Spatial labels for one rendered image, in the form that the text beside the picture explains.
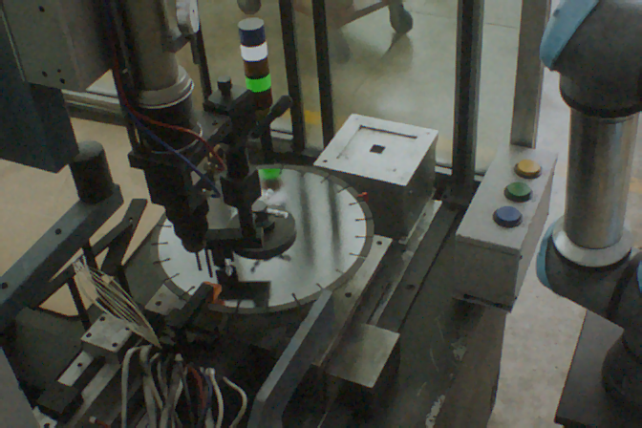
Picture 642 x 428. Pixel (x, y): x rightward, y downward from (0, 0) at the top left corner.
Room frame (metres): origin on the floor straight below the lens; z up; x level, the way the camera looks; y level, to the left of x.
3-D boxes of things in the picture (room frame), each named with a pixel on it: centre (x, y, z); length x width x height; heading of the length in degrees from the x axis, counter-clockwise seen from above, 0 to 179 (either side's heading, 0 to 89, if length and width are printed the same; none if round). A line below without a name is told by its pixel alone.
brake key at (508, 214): (1.02, -0.32, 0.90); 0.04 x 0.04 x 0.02
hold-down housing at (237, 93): (0.90, 0.10, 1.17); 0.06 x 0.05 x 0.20; 142
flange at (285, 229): (0.98, 0.09, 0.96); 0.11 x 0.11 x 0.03
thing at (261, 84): (1.28, 0.08, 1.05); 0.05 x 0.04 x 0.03; 61
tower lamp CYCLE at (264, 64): (1.28, 0.08, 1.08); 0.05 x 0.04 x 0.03; 61
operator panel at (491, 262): (1.09, -0.34, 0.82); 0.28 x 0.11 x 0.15; 151
